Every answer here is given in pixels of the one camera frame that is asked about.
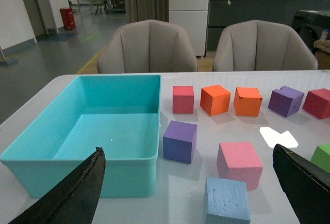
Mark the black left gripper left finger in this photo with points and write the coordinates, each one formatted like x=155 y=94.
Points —
x=74 y=199

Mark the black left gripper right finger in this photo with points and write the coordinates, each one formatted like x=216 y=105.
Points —
x=305 y=184

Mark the light blue foam cube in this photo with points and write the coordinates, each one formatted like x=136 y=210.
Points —
x=225 y=201

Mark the green foam cube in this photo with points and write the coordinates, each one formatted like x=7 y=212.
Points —
x=321 y=157

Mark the pink foam cube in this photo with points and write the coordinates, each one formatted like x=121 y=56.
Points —
x=239 y=161

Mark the red foam cube right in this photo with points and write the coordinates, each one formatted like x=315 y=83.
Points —
x=317 y=103

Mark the purple foam cube notched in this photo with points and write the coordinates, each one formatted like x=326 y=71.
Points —
x=285 y=101

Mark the teal plastic bin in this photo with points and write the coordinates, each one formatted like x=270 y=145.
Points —
x=118 y=113

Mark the orange foam cube chipped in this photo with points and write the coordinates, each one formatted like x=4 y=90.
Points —
x=247 y=101

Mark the purple foam cube near bin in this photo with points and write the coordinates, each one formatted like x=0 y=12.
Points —
x=179 y=141

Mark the orange foam cube left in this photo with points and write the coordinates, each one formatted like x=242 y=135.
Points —
x=215 y=100

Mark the beige cushion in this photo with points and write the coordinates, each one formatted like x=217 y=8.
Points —
x=323 y=45

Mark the crimson foam cube left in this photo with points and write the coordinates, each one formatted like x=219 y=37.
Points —
x=183 y=100

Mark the beige chair right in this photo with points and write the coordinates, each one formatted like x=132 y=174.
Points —
x=262 y=46

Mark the beige chair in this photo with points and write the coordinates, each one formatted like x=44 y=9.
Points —
x=148 y=46
x=262 y=46

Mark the black appliance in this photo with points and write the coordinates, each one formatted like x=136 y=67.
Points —
x=311 y=25

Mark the beige chair left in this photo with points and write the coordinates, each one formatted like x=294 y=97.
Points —
x=148 y=46

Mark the dark grey counter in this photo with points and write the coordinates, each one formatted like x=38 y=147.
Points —
x=223 y=13

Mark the white drawer cabinet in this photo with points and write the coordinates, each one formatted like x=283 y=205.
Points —
x=192 y=15

